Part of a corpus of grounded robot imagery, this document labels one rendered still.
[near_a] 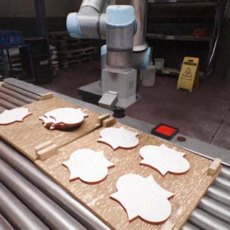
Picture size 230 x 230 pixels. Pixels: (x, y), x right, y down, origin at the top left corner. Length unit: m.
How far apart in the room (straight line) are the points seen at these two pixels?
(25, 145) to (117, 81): 0.37
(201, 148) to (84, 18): 0.56
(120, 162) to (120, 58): 0.29
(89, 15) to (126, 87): 0.26
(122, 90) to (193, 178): 0.30
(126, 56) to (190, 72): 3.65
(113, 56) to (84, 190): 0.35
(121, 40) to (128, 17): 0.06
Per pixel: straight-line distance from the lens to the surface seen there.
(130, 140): 0.71
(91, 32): 0.71
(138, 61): 1.14
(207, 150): 0.78
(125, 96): 0.61
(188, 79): 4.22
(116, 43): 0.59
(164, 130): 0.82
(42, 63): 4.59
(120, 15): 0.58
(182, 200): 0.55
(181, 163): 0.64
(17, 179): 0.65
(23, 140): 0.79
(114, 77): 0.61
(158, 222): 0.49
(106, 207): 0.51
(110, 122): 0.80
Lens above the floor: 1.32
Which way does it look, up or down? 25 degrees down
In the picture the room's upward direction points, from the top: straight up
